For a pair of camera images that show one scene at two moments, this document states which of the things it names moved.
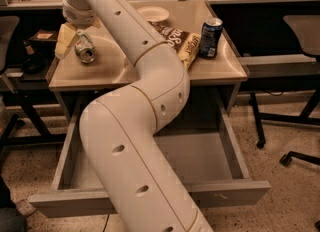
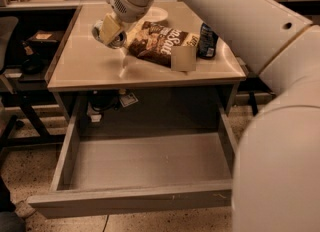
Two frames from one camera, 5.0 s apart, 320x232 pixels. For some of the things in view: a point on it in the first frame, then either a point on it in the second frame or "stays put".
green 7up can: x=85 y=49 -> x=116 y=42
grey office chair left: x=9 y=36 stays put
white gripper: x=79 y=16 -> x=128 y=5
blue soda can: x=210 y=35 stays put
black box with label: x=44 y=38 stays put
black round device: x=34 y=62 stays put
